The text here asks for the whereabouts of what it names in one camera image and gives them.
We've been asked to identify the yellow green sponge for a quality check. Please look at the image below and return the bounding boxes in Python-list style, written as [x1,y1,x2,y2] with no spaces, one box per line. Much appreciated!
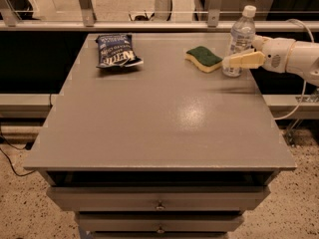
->
[185,46,222,73]

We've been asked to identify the grey drawer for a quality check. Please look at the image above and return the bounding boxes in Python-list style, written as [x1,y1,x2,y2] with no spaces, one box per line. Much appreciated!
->
[47,186,270,212]
[76,212,243,234]

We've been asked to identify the lower grey drawer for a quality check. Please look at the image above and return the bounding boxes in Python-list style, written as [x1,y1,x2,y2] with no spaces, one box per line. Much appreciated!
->
[76,212,243,234]

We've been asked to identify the upper grey drawer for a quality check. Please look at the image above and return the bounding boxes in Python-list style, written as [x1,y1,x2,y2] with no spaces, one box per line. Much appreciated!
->
[47,186,270,212]

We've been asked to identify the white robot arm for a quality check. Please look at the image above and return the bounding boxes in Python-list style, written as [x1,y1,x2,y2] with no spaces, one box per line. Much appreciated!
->
[222,36,319,87]

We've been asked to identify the grey drawer cabinet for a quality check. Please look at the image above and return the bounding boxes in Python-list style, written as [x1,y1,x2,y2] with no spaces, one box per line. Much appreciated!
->
[24,34,295,239]

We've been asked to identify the metal railing frame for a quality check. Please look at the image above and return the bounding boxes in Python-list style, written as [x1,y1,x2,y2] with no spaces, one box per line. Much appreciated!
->
[0,0,319,32]

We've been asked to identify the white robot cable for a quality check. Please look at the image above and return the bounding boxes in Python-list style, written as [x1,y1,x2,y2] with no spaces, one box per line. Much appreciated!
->
[274,18,316,121]

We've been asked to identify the clear plastic water bottle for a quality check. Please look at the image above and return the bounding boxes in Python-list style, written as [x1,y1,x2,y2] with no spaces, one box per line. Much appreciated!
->
[221,5,257,79]

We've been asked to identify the black floor cable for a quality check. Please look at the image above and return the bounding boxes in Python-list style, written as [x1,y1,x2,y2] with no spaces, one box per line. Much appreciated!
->
[0,122,37,178]

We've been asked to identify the blue chip bag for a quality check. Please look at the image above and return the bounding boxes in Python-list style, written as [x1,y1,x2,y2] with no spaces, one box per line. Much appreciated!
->
[96,33,144,69]

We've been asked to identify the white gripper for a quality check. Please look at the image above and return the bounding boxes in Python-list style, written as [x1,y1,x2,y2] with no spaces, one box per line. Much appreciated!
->
[222,35,295,74]

